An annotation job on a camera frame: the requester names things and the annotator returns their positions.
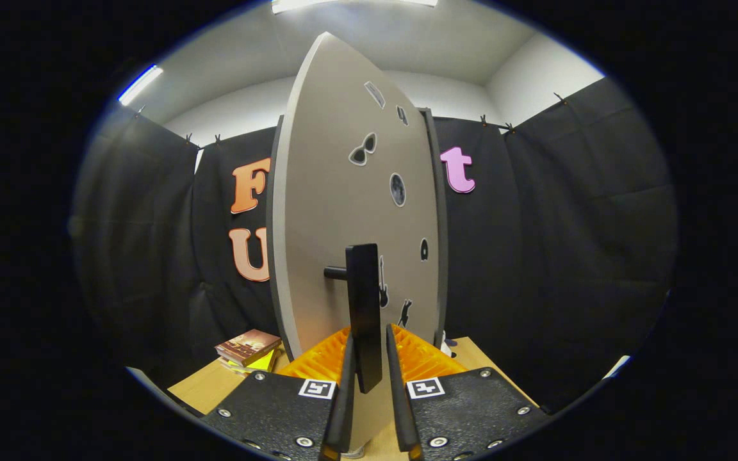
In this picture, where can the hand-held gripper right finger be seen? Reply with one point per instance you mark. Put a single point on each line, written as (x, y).
(465, 416)

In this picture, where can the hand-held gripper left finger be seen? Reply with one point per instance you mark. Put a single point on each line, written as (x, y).
(279, 416)

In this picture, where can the dark grey shoe cabinet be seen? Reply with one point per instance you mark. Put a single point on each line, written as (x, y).
(441, 256)

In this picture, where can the beige shoe cabinet door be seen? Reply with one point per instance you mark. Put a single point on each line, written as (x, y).
(324, 192)

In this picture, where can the yellow cover book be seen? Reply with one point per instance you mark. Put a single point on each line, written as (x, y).
(263, 363)

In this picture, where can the brown cover book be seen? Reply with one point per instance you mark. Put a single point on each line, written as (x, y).
(247, 346)

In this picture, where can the black backdrop cloth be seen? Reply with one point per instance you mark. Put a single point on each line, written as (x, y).
(555, 243)

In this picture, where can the row of small cloth clips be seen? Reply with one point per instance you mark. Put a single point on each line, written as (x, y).
(483, 120)

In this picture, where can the narrow ceiling light strip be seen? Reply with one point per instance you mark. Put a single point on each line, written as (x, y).
(140, 85)

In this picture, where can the wide ceiling light panel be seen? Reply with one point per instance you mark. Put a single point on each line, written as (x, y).
(343, 3)

